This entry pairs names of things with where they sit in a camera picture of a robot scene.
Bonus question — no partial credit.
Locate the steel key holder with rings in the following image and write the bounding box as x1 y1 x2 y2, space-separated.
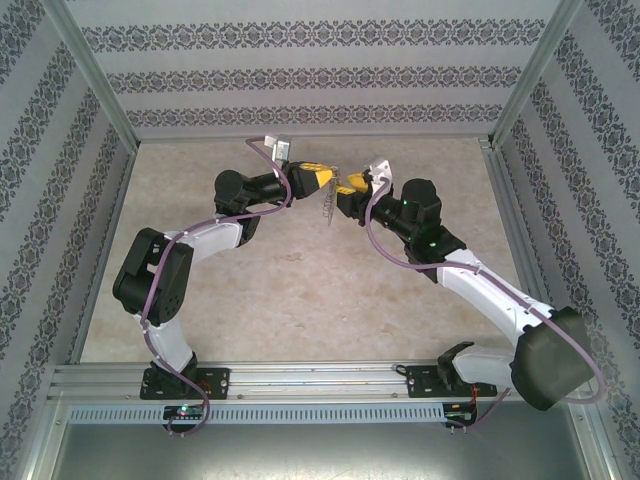
319 167 344 226

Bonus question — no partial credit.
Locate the small circuit board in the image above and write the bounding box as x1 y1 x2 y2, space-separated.
163 404 206 420
445 401 479 426

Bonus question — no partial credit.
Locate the grey metal panel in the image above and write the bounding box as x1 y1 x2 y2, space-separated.
47 422 609 480

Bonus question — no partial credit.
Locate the aluminium table side rail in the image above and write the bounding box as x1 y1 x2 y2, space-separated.
478 138 556 319
67 142 141 365

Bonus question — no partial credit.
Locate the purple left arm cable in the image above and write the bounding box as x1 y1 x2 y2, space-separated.
140 137 293 439

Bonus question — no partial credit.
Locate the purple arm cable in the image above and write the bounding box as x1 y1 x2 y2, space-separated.
364 175 608 435
140 137 293 439

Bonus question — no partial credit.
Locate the aluminium frame post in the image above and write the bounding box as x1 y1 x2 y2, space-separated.
485 0 585 150
42 0 140 149

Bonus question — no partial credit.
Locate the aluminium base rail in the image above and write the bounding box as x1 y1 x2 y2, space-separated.
48 359 509 402

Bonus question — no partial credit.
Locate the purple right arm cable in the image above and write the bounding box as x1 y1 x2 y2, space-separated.
364 175 608 435

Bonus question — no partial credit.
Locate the grey slotted cable duct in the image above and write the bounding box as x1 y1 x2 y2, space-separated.
67 403 446 425

